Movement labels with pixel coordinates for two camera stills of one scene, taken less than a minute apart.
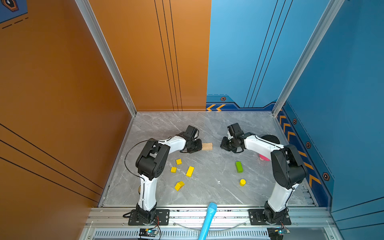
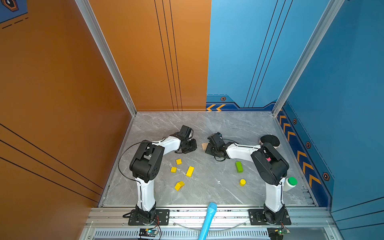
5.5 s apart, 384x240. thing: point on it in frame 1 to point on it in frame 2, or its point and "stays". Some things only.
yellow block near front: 179,185 stays
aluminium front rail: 307,223 stays
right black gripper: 223,145 to 208,149
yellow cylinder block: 242,182 stays
